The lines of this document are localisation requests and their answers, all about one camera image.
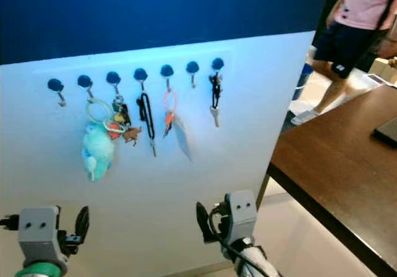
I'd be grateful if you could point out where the black strap silver key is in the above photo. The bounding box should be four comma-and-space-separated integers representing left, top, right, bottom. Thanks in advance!
208, 73, 223, 128

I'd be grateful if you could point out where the white hook rail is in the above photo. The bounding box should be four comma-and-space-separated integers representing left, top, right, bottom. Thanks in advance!
34, 49, 233, 98

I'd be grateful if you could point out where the round blue wall hook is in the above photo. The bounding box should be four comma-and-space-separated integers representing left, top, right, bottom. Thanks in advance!
105, 71, 122, 98
133, 68, 149, 95
159, 64, 174, 92
185, 61, 200, 89
78, 74, 94, 99
211, 57, 225, 79
47, 78, 66, 108

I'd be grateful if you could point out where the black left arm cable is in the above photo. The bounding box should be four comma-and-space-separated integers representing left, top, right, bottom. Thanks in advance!
0, 214, 20, 231

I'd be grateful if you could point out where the dark brown wooden table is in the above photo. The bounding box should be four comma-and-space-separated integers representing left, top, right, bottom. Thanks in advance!
264, 85, 397, 277

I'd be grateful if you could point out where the teal plush keychain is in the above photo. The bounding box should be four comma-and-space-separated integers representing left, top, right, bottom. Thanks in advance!
82, 97, 117, 182

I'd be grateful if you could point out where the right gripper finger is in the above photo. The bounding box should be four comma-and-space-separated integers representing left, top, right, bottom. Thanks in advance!
195, 201, 215, 244

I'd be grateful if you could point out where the person in pink shirt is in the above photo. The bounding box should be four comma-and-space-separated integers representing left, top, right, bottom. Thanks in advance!
290, 0, 397, 126

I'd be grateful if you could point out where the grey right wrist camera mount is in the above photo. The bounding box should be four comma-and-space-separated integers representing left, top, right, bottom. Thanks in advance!
223, 190, 259, 247

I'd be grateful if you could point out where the pink ring keychain white tag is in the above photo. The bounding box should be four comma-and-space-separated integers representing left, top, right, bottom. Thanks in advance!
161, 88, 193, 163

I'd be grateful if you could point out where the blue bucket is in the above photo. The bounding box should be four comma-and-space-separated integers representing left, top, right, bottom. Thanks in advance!
295, 63, 314, 101

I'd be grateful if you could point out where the black smartphone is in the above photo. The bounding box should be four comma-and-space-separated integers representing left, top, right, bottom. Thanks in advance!
372, 117, 397, 147

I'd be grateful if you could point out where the brown figure keychain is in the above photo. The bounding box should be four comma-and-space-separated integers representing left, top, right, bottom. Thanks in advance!
110, 95, 142, 146

